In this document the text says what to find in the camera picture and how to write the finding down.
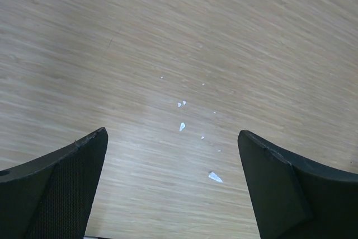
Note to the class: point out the large white paper scrap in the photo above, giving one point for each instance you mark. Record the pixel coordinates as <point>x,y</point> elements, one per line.
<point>215,177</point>

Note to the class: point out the middle white paper scrap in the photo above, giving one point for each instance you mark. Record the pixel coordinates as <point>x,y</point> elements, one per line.
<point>182,127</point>

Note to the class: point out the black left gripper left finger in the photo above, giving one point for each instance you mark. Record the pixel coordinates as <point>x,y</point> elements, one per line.
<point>52,196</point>

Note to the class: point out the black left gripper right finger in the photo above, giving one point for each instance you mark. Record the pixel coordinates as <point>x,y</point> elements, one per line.
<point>295,197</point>

